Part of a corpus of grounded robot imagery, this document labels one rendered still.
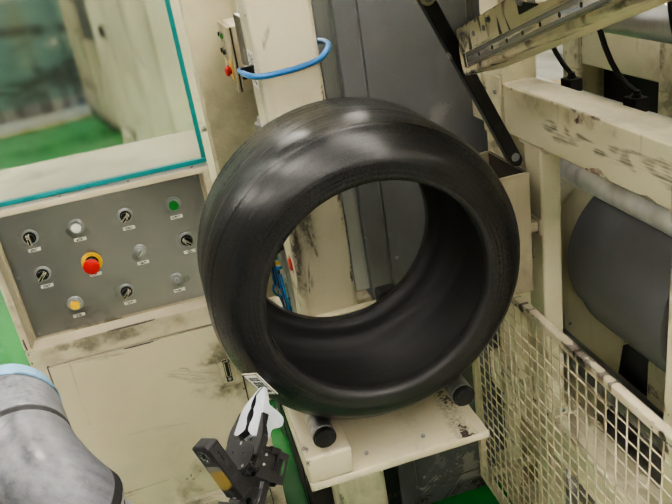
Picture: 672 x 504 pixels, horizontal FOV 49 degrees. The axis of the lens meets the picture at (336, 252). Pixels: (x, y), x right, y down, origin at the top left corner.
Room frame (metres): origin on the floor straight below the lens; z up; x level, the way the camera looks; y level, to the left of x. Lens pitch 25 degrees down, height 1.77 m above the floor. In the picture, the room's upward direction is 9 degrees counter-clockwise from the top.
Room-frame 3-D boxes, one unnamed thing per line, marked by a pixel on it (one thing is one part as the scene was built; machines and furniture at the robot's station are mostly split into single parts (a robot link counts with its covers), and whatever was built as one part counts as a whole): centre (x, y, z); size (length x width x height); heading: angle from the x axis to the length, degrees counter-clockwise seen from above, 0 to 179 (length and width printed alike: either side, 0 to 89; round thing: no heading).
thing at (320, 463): (1.27, 0.11, 0.84); 0.36 x 0.09 x 0.06; 11
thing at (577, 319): (1.85, -0.75, 0.61); 0.33 x 0.06 x 0.86; 101
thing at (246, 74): (1.54, 0.04, 1.51); 0.19 x 0.19 x 0.06; 11
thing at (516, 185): (1.58, -0.36, 1.05); 0.20 x 0.15 x 0.30; 11
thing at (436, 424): (1.29, -0.03, 0.80); 0.37 x 0.36 x 0.02; 101
